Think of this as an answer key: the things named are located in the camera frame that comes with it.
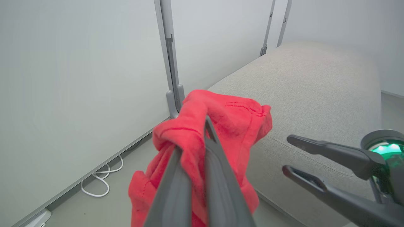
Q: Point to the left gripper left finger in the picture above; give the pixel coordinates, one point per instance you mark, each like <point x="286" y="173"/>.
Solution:
<point x="172" y="195"/>

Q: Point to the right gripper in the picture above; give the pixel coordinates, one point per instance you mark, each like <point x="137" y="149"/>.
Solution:
<point x="394" y="164"/>

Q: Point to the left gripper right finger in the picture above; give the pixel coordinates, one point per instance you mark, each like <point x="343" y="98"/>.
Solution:
<point x="221" y="189"/>

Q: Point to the red clothing item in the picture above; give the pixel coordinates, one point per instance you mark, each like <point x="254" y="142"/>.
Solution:
<point x="233" y="119"/>

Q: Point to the grey fabric sofa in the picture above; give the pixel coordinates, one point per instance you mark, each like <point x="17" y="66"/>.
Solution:
<point x="315" y="94"/>

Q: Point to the white power strip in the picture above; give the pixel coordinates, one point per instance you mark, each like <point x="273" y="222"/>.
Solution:
<point x="39" y="217"/>

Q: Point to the wide white partition panel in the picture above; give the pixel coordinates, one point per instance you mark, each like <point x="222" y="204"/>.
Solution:
<point x="79" y="78"/>

